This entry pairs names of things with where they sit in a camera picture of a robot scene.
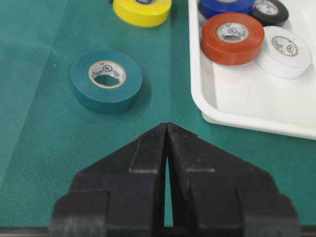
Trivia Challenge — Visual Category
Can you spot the green table cloth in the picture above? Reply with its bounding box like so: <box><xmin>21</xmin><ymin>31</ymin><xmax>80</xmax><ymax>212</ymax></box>
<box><xmin>0</xmin><ymin>0</ymin><xmax>316</xmax><ymax>227</ymax></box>

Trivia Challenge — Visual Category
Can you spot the white plastic case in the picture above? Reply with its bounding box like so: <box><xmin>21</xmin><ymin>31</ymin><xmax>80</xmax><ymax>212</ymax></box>
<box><xmin>188</xmin><ymin>0</ymin><xmax>316</xmax><ymax>139</ymax></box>

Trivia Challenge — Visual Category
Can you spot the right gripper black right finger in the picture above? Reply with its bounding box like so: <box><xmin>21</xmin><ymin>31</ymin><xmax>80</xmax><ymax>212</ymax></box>
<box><xmin>167</xmin><ymin>122</ymin><xmax>300</xmax><ymax>237</ymax></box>

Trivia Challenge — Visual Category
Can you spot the yellow tape roll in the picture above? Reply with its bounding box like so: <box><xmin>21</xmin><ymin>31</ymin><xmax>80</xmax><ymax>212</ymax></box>
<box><xmin>113</xmin><ymin>0</ymin><xmax>172</xmax><ymax>28</ymax></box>

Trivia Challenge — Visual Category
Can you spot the black tape roll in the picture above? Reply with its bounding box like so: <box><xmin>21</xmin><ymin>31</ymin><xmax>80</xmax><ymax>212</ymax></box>
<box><xmin>252</xmin><ymin>0</ymin><xmax>289</xmax><ymax>26</ymax></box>

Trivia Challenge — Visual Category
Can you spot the dark teal tape roll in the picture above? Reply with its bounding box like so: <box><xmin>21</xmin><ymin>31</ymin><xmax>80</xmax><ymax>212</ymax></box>
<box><xmin>71</xmin><ymin>50</ymin><xmax>143</xmax><ymax>114</ymax></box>

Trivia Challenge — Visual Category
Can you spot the orange tape roll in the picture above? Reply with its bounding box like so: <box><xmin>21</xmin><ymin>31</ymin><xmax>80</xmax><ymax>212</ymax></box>
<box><xmin>201</xmin><ymin>12</ymin><xmax>265</xmax><ymax>66</ymax></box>

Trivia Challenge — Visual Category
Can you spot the white tape roll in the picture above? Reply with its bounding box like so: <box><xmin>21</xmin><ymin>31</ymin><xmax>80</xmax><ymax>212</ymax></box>
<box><xmin>254</xmin><ymin>26</ymin><xmax>313</xmax><ymax>79</ymax></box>

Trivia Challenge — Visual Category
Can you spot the blue tape roll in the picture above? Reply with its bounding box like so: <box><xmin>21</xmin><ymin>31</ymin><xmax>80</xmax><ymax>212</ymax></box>
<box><xmin>198</xmin><ymin>0</ymin><xmax>255</xmax><ymax>19</ymax></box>

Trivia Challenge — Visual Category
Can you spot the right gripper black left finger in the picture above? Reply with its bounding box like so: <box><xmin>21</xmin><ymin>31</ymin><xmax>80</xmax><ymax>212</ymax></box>
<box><xmin>49</xmin><ymin>123</ymin><xmax>166</xmax><ymax>237</ymax></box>

